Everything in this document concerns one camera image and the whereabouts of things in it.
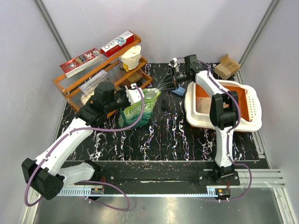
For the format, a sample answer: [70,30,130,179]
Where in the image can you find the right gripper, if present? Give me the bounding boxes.
[157,67,188,92]

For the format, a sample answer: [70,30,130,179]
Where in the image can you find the green litter bag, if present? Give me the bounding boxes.
[118,89,161,128]

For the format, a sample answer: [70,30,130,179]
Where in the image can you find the clear plastic scoop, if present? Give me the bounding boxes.
[144,87,163,99]

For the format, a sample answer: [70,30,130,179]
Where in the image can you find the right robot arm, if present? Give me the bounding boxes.
[158,54,241,185]

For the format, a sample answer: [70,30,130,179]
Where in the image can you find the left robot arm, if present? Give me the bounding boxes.
[21,82,130,207]

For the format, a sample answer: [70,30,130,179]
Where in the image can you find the blue carton box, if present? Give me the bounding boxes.
[171,86,186,96]

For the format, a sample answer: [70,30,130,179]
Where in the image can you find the white orange litter box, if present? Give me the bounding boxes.
[184,79,263,133]

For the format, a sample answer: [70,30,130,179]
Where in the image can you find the clear plastic box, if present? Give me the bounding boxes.
[79,70,108,94]

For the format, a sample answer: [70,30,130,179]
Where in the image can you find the litter granules in box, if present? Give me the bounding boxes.
[196,97,212,114]

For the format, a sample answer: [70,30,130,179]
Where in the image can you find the red silver toothpaste box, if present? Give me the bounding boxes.
[60,48,102,78]

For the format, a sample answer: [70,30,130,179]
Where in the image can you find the brown cardboard box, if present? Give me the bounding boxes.
[214,54,241,80]

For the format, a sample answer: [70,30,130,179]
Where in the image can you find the red white toothpaste box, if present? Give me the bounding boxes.
[100,31,135,58]

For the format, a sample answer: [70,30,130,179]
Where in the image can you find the brown scouring pad pack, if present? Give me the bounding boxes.
[127,70,143,84]

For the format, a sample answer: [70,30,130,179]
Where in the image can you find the orange wooden shelf rack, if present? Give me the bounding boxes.
[52,32,153,113]

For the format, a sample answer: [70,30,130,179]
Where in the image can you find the white paper bag upper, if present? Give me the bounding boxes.
[118,45,142,72]

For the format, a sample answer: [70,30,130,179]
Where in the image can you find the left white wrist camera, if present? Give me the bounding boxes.
[125,84,144,105]

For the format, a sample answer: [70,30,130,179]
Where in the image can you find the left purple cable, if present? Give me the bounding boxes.
[24,85,145,211]

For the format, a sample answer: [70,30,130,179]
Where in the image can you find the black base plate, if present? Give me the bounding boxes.
[93,161,240,187]

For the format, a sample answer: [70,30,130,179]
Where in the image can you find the aluminium rail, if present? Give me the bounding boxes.
[32,169,287,198]

